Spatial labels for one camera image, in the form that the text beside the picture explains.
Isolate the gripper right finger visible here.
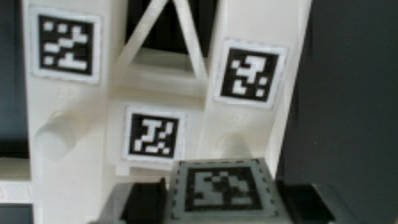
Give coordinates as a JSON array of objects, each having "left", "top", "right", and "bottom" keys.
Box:
[{"left": 277, "top": 181, "right": 355, "bottom": 224}]

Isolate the white tagged cube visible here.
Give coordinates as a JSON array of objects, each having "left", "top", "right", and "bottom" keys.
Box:
[{"left": 167, "top": 159, "right": 281, "bottom": 221}]

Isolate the white U-shaped fence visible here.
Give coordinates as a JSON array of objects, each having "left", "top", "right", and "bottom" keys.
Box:
[{"left": 0, "top": 158, "right": 32, "bottom": 204}]

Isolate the white chair back frame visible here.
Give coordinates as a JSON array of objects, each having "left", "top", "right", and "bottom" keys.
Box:
[{"left": 21, "top": 0, "right": 313, "bottom": 224}]

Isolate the white chair seat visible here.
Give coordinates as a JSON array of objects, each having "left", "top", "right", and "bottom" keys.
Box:
[{"left": 107, "top": 89, "right": 195, "bottom": 176}]

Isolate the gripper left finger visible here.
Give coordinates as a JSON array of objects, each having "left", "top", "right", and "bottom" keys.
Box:
[{"left": 89, "top": 179, "right": 167, "bottom": 224}]

